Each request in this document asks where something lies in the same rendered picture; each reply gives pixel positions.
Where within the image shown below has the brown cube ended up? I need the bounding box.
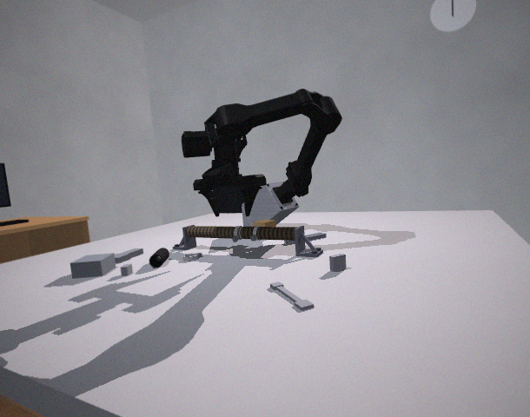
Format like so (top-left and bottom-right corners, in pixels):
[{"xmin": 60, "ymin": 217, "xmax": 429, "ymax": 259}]
[{"xmin": 254, "ymin": 220, "xmax": 276, "ymax": 227}]

